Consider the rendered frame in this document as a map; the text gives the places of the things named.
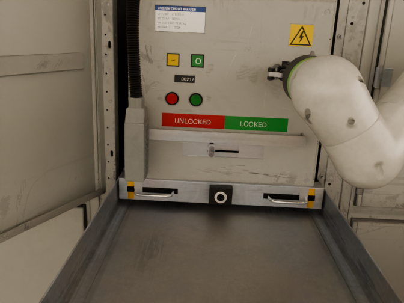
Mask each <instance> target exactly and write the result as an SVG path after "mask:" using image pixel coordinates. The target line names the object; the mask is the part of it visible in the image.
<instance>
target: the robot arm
mask: <svg viewBox="0 0 404 303"><path fill-rule="evenodd" d="M314 53H315V52H314V50H311V52H310V54H309V55H303V56H300V57H297V58H295V59H294V60H293V61H291V62H290V61H282V66H281V65H279V64H275V65H274V66H273V67H269V68H268V76H267V80H269V81H271V80H277V77H278V78H279V80H281V81H282V83H283V89H284V91H285V93H286V94H287V96H288V97H289V98H290V99H291V100H292V104H293V107H294V108H295V110H296V112H297V113H298V114H299V115H300V116H301V118H302V119H303V120H304V121H305V122H306V124H307V125H308V126H309V128H310V129H311V130H312V131H313V133H314V134H315V135H316V137H317V138H318V140H319V141H320V142H321V144H322V145H323V147H324V149H325V150H326V152H327V154H328V156H329V158H330V160H331V161H332V163H333V165H334V167H335V169H336V171H337V172H338V174H339V176H340V177H341V178H342V179H343V180H344V181H345V182H347V183H348V184H350V185H352V186H354V187H356V188H361V189H377V188H381V187H383V186H385V185H387V184H389V183H390V182H392V181H393V180H394V179H395V178H396V177H397V176H398V174H399V173H400V171H401V169H402V167H403V165H404V71H403V73H402V74H401V75H400V76H399V77H398V78H397V80H396V81H395V82H394V84H393V85H392V86H391V87H390V88H389V89H388V90H387V91H386V92H385V94H384V95H383V96H382V97H381V98H380V99H379V100H378V101H377V102H376V103H374V101H373V99H372V97H371V95H370V93H369V91H368V89H367V87H366V85H365V83H364V80H363V77H362V76H361V73H360V71H359V70H358V69H357V68H356V66H355V65H354V64H352V63H351V62H350V61H349V60H347V59H345V58H343V57H340V56H336V55H321V56H316V55H315V54H314Z"/></svg>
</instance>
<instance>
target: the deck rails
mask: <svg viewBox="0 0 404 303"><path fill-rule="evenodd" d="M122 172H124V170H123V171H122ZM122 172H121V174H122ZM121 174H120V176H121ZM120 176H119V177H120ZM119 177H118V179H117V181H116V182H115V183H114V185H113V187H112V188H111V190H110V192H109V193H108V195H107V196H106V198H105V199H104V201H103V203H102V204H101V206H100V207H99V209H98V210H97V212H96V214H95V215H94V216H93V218H92V220H91V221H90V223H89V225H88V226H87V228H86V229H85V231H84V232H83V234H82V236H81V237H80V239H79V240H78V242H77V243H76V245H75V247H74V248H73V249H72V251H71V253H70V254H69V256H68V258H67V259H66V261H65V262H64V264H63V265H62V267H61V269H60V270H59V272H58V273H57V275H56V277H55V278H54V280H53V281H52V283H51V284H50V286H49V287H48V289H47V291H46V292H45V294H44V295H43V297H42V298H41V300H40V302H39V303H84V301H85V298H86V297H87V295H88V292H89V290H90V288H91V286H92V284H93V281H94V279H95V277H96V275H97V273H98V271H99V269H100V267H101V265H102V263H103V261H104V258H105V256H106V254H107V252H108V250H109V247H110V246H111V244H112V241H113V240H114V237H115V235H116V233H117V231H118V229H119V227H120V224H121V222H122V220H123V218H124V216H125V214H126V212H127V210H128V208H129V206H130V203H131V201H132V200H131V199H119V187H118V186H119ZM307 209H308V208H307ZM308 211H309V213H310V215H311V217H312V219H313V221H314V223H315V225H316V227H317V228H318V230H319V232H320V234H321V236H322V238H323V240H324V242H325V244H326V245H327V247H328V249H329V251H330V253H331V255H332V257H333V259H334V261H335V263H336V265H337V267H338V269H339V271H340V273H341V275H342V277H343V279H344V280H345V282H346V284H347V286H348V288H349V290H350V292H351V294H352V296H353V298H354V300H355V302H356V303H403V301H402V300H401V298H400V296H399V295H398V294H397V292H396V291H395V289H394V288H393V287H392V285H391V284H390V282H389V281H388V279H387V278H386V276H385V275H384V273H383V272H382V271H381V269H380V268H379V266H378V265H377V263H376V262H375V261H374V259H373V257H372V256H371V255H370V253H369V252H368V250H367V249H366V247H365V246H364V245H363V243H362V242H361V240H360V239H359V237H358V236H357V234H356V233H355V232H354V230H353V228H352V227H351V226H350V224H349V223H348V221H347V220H346V218H345V217H344V216H343V214H342V213H341V211H340V210H339V208H338V207H337V205H336V204H335V202H334V201H333V200H332V198H331V197H330V195H329V194H328V193H327V191H326V189H325V188H324V192H323V201H322V208H321V209H308Z"/></svg>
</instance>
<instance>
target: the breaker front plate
mask: <svg viewBox="0 0 404 303"><path fill-rule="evenodd" d="M155 5H175V6H190V7H205V8H206V21H205V34H202V33H188V32H161V31H155ZM335 5H336V1H334V0H140V8H139V9H140V10H139V42H140V43H139V44H140V45H139V47H140V48H139V49H140V50H139V51H140V53H139V54H140V55H139V56H140V57H139V58H140V66H141V67H140V68H141V69H140V72H141V74H140V75H141V76H140V77H141V84H142V85H141V86H142V95H143V97H145V106H146V107H147V109H148V119H149V129H166V130H191V131H205V132H229V133H254V134H267V135H291V136H301V133H303V134H304V135H305V136H306V139H305V147H282V146H269V145H245V144H220V143H214V144H213V145H224V146H237V147H239V152H238V153H234V152H221V151H215V152H214V156H213V157H210V156H209V152H208V151H207V145H210V143H207V142H183V141H158V140H149V172H148V175H147V177H146V178H158V179H182V180H205V181H218V182H242V183H265V184H278V185H302V186H312V185H313V179H314V171H315V165H316V156H317V146H318V141H319V140H318V138H317V137H316V135H315V134H314V133H313V131H312V130H311V129H310V128H309V126H308V125H307V124H306V122H305V121H304V120H303V119H302V118H301V116H300V115H299V114H298V113H297V112H296V110H295V108H294V107H293V104H292V100H291V99H290V98H289V97H288V96H287V94H286V93H285V91H284V89H283V83H282V81H281V80H279V78H278V77H277V80H271V81H269V80H267V76H268V68H269V67H273V66H274V65H275V64H279V65H281V66H282V61H290V62H291V61H293V60H294V59H295V58H297V57H300V56H303V55H309V54H310V52H311V51H314V52H315V53H314V54H315V55H316V56H321V55H329V52H330V47H331V37H332V28H333V23H334V13H335ZM291 24H295V25H314V31H313V41H312V47H303V46H289V38H290V26H291ZM167 53H176V54H180V60H179V67H172V66H167ZM191 54H203V55H204V68H198V67H191ZM174 75H189V76H195V83H185V82H174ZM169 92H175V93H177V95H178V97H179V101H178V102H177V104H175V105H169V104H167V102H166V100H165V96H166V95H167V93H169ZM193 93H199V94H200V95H201V96H202V98H203V102H202V104H201V105H200V106H192V105H191V104H190V102H189V98H190V95H191V94H193ZM162 113H175V114H200V115H224V116H238V117H263V118H288V119H289V120H288V127H287V132H270V131H256V130H231V129H207V128H194V127H169V126H162Z"/></svg>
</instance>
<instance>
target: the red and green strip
mask: <svg viewBox="0 0 404 303"><path fill-rule="evenodd" d="M288 120H289V119H288V118H263V117H238V116H224V115H200V114H175V113H162V126H169V127H194V128H207V129H231V130H256V131H270V132H287V127H288Z"/></svg>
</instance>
